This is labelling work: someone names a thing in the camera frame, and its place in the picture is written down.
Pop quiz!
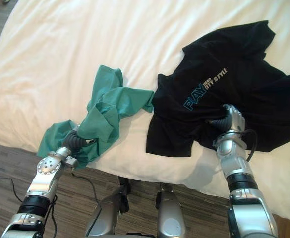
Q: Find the silver right robot leg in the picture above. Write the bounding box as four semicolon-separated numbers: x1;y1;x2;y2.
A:
155;182;188;238

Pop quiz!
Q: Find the silver robot leg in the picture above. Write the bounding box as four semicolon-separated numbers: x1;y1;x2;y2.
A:
155;182;188;238
85;176;131;238

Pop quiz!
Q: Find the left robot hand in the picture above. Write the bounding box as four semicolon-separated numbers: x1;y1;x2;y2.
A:
62;125;98;152

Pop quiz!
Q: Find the white bed duvet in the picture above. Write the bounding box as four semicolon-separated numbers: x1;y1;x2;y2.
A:
0;0;290;221

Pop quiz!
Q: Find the black printed t-shirt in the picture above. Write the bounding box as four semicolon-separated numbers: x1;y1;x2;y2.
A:
145;20;290;158

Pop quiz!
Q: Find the silver left robot leg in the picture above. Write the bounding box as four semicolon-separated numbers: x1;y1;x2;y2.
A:
85;176;131;238

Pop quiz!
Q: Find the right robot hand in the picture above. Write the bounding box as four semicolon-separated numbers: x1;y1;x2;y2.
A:
205;104;246;134

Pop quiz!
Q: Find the green cloth garment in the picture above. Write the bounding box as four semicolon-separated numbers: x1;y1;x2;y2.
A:
36;64;155;167

